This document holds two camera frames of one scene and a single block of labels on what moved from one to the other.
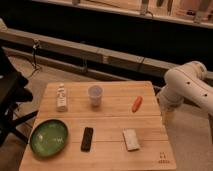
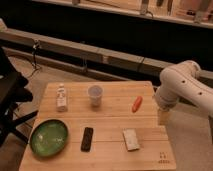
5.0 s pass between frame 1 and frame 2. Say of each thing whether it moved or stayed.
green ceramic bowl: stayed
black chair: stayed
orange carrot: stayed
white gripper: moved
